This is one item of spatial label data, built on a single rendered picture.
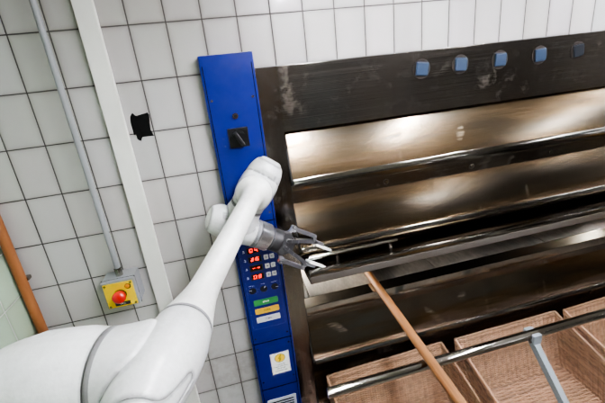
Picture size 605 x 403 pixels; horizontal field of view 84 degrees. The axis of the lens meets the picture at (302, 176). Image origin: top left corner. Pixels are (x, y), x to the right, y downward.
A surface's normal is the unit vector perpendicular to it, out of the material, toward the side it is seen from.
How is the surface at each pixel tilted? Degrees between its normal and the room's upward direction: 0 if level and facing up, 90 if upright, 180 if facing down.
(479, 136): 70
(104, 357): 26
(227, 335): 90
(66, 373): 42
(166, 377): 55
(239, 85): 90
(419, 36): 90
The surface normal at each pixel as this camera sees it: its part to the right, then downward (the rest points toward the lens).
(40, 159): 0.21, 0.29
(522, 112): 0.17, -0.06
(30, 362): -0.13, -0.71
